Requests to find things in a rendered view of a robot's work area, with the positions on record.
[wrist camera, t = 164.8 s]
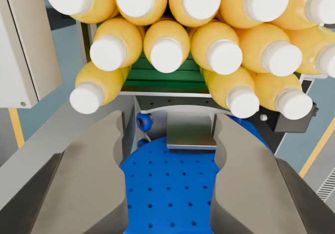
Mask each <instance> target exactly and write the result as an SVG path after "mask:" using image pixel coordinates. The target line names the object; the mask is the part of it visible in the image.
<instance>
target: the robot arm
mask: <svg viewBox="0 0 335 234"><path fill-rule="evenodd" d="M124 135H126V127H125V114H124V111H120V110H116V111H113V112H112V113H110V114H109V115H107V116H106V117H104V118H103V119H101V120H100V121H98V122H97V123H95V124H94V125H93V126H91V127H90V128H88V129H87V130H85V131H84V132H83V133H81V134H80V135H79V136H78V137H77V138H75V139H74V140H73V141H72V142H71V143H70V144H69V145H68V146H67V147H66V148H65V149H64V151H63V152H62V153H55V154H53V155H52V156H51V157H50V158H49V160H48V161H47V162H46V163H45V164H44V165H43V166H42V167H41V168H40V169H39V170H38V171H37V172H36V173H35V174H34V175H33V176H32V177H31V178H30V180H29V181H28V182H27V183H26V184H25V185H24V186H23V187H22V188H21V189H20V190H19V191H18V192H17V193H16V194H15V195H14V196H13V197H12V198H11V199H10V201H9V202H8V203H7V204H6V205H5V206H4V207H3V208H2V209H1V210H0V234H122V233H123V232H124V231H125V230H126V228H127V226H128V222H129V221H128V204H127V193H126V183H125V174H124V172H123V171H122V170H121V169H120V168H119V165H120V163H121V162H122V160H123V151H122V141H121V139H122V138H123V136H124ZM211 137H213V138H214V140H215V141H216V143H217V146H216V152H215V157H214V162H215V163H216V165H217V166H218V168H219V170H220V171H219V172H218V173H217V174H216V178H215V183H214V188H213V193H212V198H211V203H210V227H211V230H212V231H213V233H214V234H335V213H334V212H333V211H332V210H331V209H330V208H329V207H328V205H327V204H326V203H325V202H324V201H323V200H322V199H321V198H320V197H319V196H318V195H317V194H316V193H315V191H314V190H313V189H312V188H311V187H310V186H309V185H308V184H307V183H306V182H305V181H304V180H303V178H302V177H301V176H300V175H299V174H298V173H297V172H296V171H295V170H294V169H293V168H292V167H291V166H290V164H289V163H288V162H287V161H286V160H285V159H284V158H276V156H275V155H274V154H273V153H272V152H271V151H270V150H269V149H268V148H267V147H266V146H265V145H264V144H263V143H262V142H261V141H260V140H259V139H258V138H257V137H256V136H254V135H253V134H252V133H250V132H249V131H248V130H246V129H245V128H244V127H242V126H241V125H239V124H238V123H237V122H235V121H234V120H232V119H231V118H230V117H228V116H227V115H225V114H224V113H213V116H212V127H211Z"/></svg>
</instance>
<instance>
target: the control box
mask: <svg viewBox="0 0 335 234"><path fill-rule="evenodd" d="M62 82H63V81H62V77H61V72H60V68H59V63H58V59H57V55H56V50H55V46H54V42H53V37H52V33H51V29H50V24H49V20H48V15H47V11H46V7H45V2H44V0H0V108H26V109H29V108H32V107H33V106H34V105H36V104H37V103H38V101H40V100H42V99H43V98H44V97H45V96H47V95H48V94H49V93H50V92H52V91H53V90H54V89H55V88H57V87H58V86H59V85H60V84H62Z"/></svg>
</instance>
